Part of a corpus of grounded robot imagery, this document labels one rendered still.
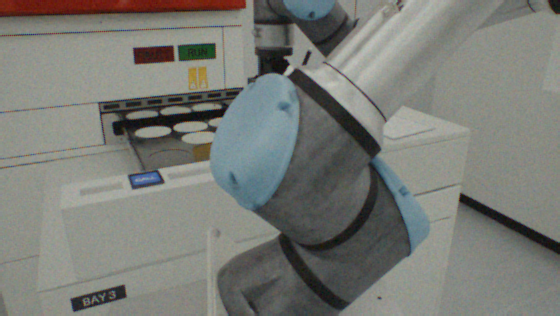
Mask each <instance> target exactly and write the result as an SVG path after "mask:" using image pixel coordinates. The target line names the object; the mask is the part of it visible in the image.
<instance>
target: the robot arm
mask: <svg viewBox="0 0 560 316"><path fill-rule="evenodd" d="M540 11H545V12H546V13H550V14H552V15H558V14H560V0H381V1H379V2H378V4H377V5H376V6H375V7H373V9H372V11H371V12H370V13H368V14H366V15H365V16H363V17H361V18H356V19H354V20H352V19H351V18H350V17H349V16H348V15H347V12H345V10H344V9H343V8H342V7H341V6H340V4H339V2H338V1H337V0H253V20H254V30H252V31H251V33H252V35H253V36H254V45H255V46H256V47H255V55H257V59H258V74H256V76H255V77H249V78H248V86H247V87H245V88H244V89H243V90H242V92H241V93H239V94H238V96H237V97H236V99H235V100H234V101H233V102H232V103H231V105H230V106H229V108H228V110H227V111H226V113H225V114H224V115H223V117H222V120H221V122H220V124H219V126H218V127H217V129H216V133H215V136H214V140H213V143H212V146H211V150H210V158H209V163H210V170H211V173H212V175H213V178H214V179H215V181H216V183H217V185H219V186H220V187H221V188H222V190H224V191H225V192H227V193H229V195H230V196H232V197H233V198H235V199H236V202H237V203H238V205H240V206H242V208H244V209H246V210H249V211H251V212H254V213H255V214H256V215H257V216H259V217H260V218H262V219H263V220H265V221H266V222H268V223H269V225H272V226H274V227H275V228H276V229H277V230H278V231H281V233H280V234H278V235H277V236H276V237H274V238H273V239H271V240H269V241H267V242H265V243H263V244H259V245H257V246H256V247H254V248H251V249H249V250H246V251H244V252H243V253H241V254H238V255H237V256H234V257H232V258H231V259H230V261H229V262H227V263H225V264H224V266H223V267H222V268H220V270H219V272H218V292H219V295H220V298H221V300H222V302H223V304H224V306H225V310H226V311H227V313H228V315H229V316H339V315H340V312H341V311H343V310H345V309H346V307H347V306H348V305H350V304H352V303H353V301H355V300H356V299H357V298H359V296H361V295H362V294H363V293H364V292H366V291H367V290H368V289H369V288H370V287H371V286H373V285H374V284H375V283H376V282H377V281H378V280H379V279H381V278H382V277H383V276H384V275H385V274H386V273H388V272H389V271H390V270H392V268H393V267H395V266H396V265H398V263H399V262H400V261H401V260H404V258H405V257H409V256H411V254H413V253H414V250H415V248H417V246H418V245H419V244H420V243H422V242H423V241H424V240H425V239H426V238H427V236H428V235H429V234H430V222H429V219H428V217H427V216H426V214H425V213H424V210H423V209H422V207H421V206H420V204H418V201H417V200H416V198H415V197H413V195H412V193H411V191H409V190H408V189H407V188H406V185H404V183H403V182H402V181H401V179H400V178H399V177H398V176H397V175H396V173H395V172H394V171H393V170H392V169H391V168H390V167H389V165H387V163H386V162H385V161H384V160H383V159H381V157H380V156H378V155H377V154H378V153H379V152H381V150H382V149H383V148H384V126H385V124H386V123H387V121H388V120H390V119H391V117H392V116H393V115H394V113H396V112H397V111H398V110H399V109H400V107H402V106H403V105H404V104H405V103H406V101H408V100H409V99H410V98H411V97H412V95H414V94H415V93H416V92H417V91H418V89H419V88H421V87H422V86H423V84H424V82H426V81H427V80H428V79H429V78H430V76H432V75H433V74H434V73H435V72H436V70H438V69H439V68H440V67H441V66H442V64H444V63H445V62H446V61H447V60H448V58H450V57H451V56H452V55H453V53H454V52H455V51H456V50H457V49H458V48H459V46H461V45H462V44H463V43H464V42H465V40H467V39H468V38H469V37H470V35H472V34H473V33H474V32H475V31H476V30H478V29H484V28H487V27H490V26H493V25H495V24H499V23H500V24H501V23H504V22H506V21H510V20H512V19H515V18H521V17H523V16H527V15H529V14H532V13H538V12H540ZM295 25H296V26H297V27H298V28H299V29H300V30H301V31H302V33H303V34H304V35H305V36H306V37H307V38H308V40H309V41H310V42H312V43H313V44H314V46H315V48H317V49H318V50H319V52H320V53H321V54H322V55H323V56H324V57H325V60H324V61H322V63H320V64H317V65H309V66H297V67H295V69H294V68H293V67H292V66H291V65H290V63H289V61H288V60H287V59H284V57H286V56H291V55H293V48H292V46H294V44H295Z"/></svg>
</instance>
